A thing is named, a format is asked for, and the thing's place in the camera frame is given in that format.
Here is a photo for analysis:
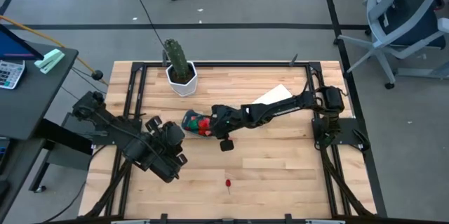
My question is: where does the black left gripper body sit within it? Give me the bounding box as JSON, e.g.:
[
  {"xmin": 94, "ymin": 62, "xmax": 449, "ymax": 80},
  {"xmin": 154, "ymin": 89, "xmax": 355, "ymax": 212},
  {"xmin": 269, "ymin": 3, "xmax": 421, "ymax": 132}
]
[{"xmin": 138, "ymin": 121, "xmax": 189, "ymax": 184}]

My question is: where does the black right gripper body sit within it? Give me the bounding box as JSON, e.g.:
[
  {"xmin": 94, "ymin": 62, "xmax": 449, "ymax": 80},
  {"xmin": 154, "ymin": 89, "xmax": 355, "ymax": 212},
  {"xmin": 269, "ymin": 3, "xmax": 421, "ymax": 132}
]
[{"xmin": 217, "ymin": 103, "xmax": 248, "ymax": 140}]

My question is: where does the teal plastic tupperware container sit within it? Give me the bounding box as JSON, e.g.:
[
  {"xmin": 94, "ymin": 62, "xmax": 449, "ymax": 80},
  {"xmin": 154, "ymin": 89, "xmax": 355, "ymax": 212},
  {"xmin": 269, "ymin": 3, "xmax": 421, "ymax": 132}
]
[{"xmin": 181, "ymin": 109, "xmax": 215, "ymax": 138}]

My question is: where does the white hexagonal plant pot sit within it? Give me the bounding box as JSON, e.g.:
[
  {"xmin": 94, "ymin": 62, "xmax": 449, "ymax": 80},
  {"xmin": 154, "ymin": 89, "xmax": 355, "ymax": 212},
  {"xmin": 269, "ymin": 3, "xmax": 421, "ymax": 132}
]
[{"xmin": 165, "ymin": 60, "xmax": 199, "ymax": 98}]

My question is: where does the white folded cloth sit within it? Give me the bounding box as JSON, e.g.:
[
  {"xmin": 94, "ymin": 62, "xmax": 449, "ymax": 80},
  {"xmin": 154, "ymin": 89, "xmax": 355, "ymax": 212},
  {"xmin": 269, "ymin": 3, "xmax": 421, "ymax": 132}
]
[{"xmin": 251, "ymin": 83, "xmax": 294, "ymax": 105}]

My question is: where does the green cactus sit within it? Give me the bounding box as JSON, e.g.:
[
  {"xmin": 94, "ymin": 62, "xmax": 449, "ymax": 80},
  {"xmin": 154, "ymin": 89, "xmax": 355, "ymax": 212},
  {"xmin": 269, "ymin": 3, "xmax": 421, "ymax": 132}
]
[{"xmin": 163, "ymin": 38, "xmax": 190, "ymax": 81}]

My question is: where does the black desk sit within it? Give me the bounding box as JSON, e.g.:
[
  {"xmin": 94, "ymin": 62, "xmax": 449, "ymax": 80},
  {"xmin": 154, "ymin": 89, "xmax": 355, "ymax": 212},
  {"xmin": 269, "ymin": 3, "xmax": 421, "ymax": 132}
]
[{"xmin": 0, "ymin": 42, "xmax": 94, "ymax": 218}]

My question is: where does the mint green stapler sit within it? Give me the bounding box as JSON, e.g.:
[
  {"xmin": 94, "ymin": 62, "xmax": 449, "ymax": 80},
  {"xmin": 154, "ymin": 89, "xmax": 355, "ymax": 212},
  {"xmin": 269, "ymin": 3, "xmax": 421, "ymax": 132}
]
[{"xmin": 34, "ymin": 48, "xmax": 66, "ymax": 74}]

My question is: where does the grey calculator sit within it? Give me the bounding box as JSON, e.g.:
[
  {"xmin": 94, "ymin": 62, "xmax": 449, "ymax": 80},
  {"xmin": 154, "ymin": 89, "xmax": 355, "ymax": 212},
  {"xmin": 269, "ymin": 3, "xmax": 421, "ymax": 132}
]
[{"xmin": 0, "ymin": 59, "xmax": 27, "ymax": 91}]

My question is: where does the black monitor with blue screen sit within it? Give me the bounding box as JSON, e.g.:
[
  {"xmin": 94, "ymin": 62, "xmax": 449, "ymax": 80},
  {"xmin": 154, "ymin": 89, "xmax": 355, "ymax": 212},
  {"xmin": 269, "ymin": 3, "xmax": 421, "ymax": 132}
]
[{"xmin": 0, "ymin": 23, "xmax": 45, "ymax": 61}]

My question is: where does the grey office chair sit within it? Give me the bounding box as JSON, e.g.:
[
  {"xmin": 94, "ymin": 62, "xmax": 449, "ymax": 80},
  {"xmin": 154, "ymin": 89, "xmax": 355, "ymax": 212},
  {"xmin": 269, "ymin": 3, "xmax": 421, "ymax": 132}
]
[{"xmin": 338, "ymin": 0, "xmax": 449, "ymax": 91}]

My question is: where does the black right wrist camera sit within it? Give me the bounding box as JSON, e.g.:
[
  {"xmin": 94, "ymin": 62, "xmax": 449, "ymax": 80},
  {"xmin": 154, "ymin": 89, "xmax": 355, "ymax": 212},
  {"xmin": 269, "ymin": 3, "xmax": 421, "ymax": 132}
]
[{"xmin": 219, "ymin": 138, "xmax": 235, "ymax": 152}]

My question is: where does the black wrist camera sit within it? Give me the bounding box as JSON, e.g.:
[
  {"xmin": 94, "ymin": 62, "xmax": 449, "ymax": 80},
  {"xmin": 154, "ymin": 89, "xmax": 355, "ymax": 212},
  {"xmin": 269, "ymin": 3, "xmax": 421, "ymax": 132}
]
[
  {"xmin": 145, "ymin": 114, "xmax": 163, "ymax": 133},
  {"xmin": 219, "ymin": 138, "xmax": 235, "ymax": 152}
]

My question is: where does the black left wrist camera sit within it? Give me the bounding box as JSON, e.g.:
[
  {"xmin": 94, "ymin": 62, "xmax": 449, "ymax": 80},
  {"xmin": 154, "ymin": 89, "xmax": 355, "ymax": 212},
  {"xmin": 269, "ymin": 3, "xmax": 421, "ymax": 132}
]
[{"xmin": 145, "ymin": 114, "xmax": 163, "ymax": 133}]

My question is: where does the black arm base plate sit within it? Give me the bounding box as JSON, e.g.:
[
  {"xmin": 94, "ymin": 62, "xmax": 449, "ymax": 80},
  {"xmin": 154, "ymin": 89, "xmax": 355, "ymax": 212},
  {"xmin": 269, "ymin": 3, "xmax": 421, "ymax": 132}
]
[
  {"xmin": 311, "ymin": 117, "xmax": 366, "ymax": 150},
  {"xmin": 91, "ymin": 117, "xmax": 143, "ymax": 147}
]

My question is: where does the black aluminium table frame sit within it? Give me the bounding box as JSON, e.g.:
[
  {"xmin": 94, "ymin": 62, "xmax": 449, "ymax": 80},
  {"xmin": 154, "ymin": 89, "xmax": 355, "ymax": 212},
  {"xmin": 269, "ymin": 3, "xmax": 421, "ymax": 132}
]
[{"xmin": 79, "ymin": 60, "xmax": 389, "ymax": 224}]

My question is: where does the thin black floor cable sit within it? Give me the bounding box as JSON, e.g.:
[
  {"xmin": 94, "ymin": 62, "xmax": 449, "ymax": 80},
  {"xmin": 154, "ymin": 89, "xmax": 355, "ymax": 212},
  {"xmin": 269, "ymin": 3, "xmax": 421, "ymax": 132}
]
[{"xmin": 128, "ymin": 0, "xmax": 166, "ymax": 48}]

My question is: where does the yellow cable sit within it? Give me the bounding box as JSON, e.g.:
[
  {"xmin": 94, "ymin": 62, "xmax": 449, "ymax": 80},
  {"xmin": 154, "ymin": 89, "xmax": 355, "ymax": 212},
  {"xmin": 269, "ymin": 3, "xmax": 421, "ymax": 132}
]
[{"xmin": 0, "ymin": 14, "xmax": 109, "ymax": 86}]

